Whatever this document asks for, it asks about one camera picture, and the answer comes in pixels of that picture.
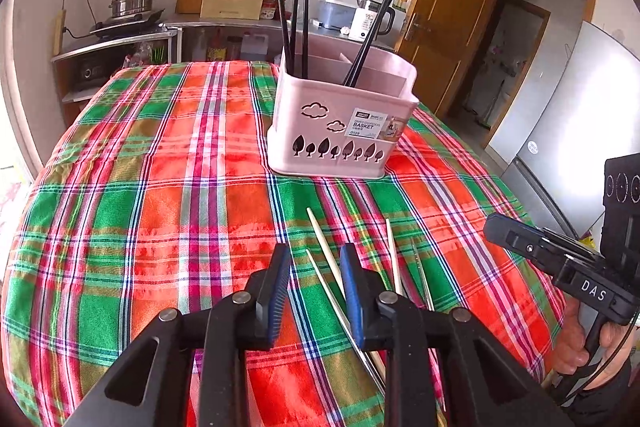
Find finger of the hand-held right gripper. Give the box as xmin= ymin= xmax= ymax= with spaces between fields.
xmin=483 ymin=213 xmax=603 ymax=279

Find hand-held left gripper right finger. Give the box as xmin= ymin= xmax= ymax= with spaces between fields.
xmin=340 ymin=244 xmax=576 ymax=427

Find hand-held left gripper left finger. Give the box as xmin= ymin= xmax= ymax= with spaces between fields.
xmin=62 ymin=243 xmax=292 ymax=427

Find silver metal chopstick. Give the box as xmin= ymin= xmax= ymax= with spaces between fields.
xmin=305 ymin=248 xmax=387 ymax=392
xmin=410 ymin=238 xmax=447 ymax=412

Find wooden chopstick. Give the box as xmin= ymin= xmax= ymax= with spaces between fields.
xmin=306 ymin=207 xmax=387 ymax=385
xmin=385 ymin=218 xmax=404 ymax=297

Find pink utensil basket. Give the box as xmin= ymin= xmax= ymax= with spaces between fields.
xmin=266 ymin=47 xmax=420 ymax=180

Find person's right forearm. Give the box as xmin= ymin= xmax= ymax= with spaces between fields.
xmin=567 ymin=354 xmax=637 ymax=427

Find person's right hand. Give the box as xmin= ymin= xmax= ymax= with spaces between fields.
xmin=551 ymin=299 xmax=627 ymax=378

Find silver refrigerator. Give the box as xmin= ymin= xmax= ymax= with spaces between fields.
xmin=485 ymin=21 xmax=640 ymax=240

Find plaid tablecloth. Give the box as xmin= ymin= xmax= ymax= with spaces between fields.
xmin=0 ymin=60 xmax=568 ymax=427

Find wooden door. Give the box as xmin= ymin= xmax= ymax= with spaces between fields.
xmin=395 ymin=0 xmax=508 ymax=118

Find white plastic jug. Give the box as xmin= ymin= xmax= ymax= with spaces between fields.
xmin=239 ymin=33 xmax=270 ymax=62

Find yellow bottle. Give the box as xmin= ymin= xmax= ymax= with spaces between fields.
xmin=206 ymin=32 xmax=228 ymax=62

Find white electric kettle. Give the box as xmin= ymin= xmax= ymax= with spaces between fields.
xmin=348 ymin=0 xmax=396 ymax=44

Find white plastic container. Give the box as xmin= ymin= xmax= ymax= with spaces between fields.
xmin=318 ymin=0 xmax=358 ymax=30

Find black appliance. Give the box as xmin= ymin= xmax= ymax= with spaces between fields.
xmin=71 ymin=56 xmax=110 ymax=92

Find metal kitchen counter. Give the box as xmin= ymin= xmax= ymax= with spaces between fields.
xmin=50 ymin=18 xmax=351 ymax=128

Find black induction cooker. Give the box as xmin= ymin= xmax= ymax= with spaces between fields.
xmin=90 ymin=9 xmax=166 ymax=40

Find wooden rolling pin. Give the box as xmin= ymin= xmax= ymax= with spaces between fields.
xmin=53 ymin=9 xmax=67 ymax=56

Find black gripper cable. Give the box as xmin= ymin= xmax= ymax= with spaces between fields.
xmin=542 ymin=314 xmax=640 ymax=395

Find metal door handle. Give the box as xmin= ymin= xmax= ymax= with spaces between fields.
xmin=403 ymin=13 xmax=432 ymax=42

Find white sliding door frame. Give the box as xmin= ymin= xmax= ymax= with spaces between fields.
xmin=0 ymin=0 xmax=47 ymax=180

